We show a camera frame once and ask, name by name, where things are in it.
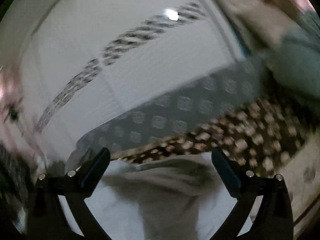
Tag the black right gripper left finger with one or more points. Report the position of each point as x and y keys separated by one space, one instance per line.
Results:
x=47 y=219

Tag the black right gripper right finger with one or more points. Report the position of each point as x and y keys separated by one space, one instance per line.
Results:
x=274 y=219

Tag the light blue puffer jacket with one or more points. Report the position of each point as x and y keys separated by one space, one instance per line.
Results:
x=181 y=197

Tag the brown floral blanket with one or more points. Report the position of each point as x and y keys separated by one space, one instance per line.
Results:
x=263 y=136

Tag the grey patterned headboard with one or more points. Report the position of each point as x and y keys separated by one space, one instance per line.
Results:
x=181 y=110

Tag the teal green quilt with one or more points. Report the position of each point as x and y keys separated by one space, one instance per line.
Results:
x=294 y=62

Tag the beige fluffy blanket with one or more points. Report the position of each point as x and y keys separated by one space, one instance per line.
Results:
x=260 y=22

